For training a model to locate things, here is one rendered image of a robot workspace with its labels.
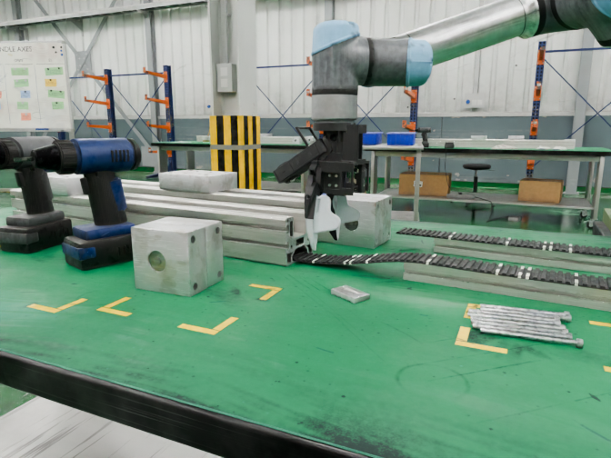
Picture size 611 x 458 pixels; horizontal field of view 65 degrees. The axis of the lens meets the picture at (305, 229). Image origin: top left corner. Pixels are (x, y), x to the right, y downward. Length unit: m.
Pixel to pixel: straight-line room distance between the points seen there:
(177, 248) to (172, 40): 10.35
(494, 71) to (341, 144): 7.75
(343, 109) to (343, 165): 0.09
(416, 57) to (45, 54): 5.84
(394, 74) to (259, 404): 0.56
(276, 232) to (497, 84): 7.73
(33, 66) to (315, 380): 6.19
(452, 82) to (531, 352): 8.01
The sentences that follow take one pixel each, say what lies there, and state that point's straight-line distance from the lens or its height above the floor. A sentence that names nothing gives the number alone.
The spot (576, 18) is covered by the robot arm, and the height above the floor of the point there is 1.20.
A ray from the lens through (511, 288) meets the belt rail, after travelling 0.75.
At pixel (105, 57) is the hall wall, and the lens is 12.17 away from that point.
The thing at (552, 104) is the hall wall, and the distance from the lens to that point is 8.42.
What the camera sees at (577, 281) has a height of 0.81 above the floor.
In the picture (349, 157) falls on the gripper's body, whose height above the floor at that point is 0.97.
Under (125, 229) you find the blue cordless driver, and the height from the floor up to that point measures 0.84.
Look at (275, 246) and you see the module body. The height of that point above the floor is 0.81.
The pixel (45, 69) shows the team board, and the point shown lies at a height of 1.64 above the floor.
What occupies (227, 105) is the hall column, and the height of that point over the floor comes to 1.19.
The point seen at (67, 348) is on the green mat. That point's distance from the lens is 0.60.
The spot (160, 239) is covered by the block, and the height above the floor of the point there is 0.86.
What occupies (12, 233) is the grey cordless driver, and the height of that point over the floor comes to 0.82.
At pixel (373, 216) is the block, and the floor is 0.84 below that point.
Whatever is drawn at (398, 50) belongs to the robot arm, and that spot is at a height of 1.14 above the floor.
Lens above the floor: 1.02
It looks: 12 degrees down
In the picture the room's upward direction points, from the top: straight up
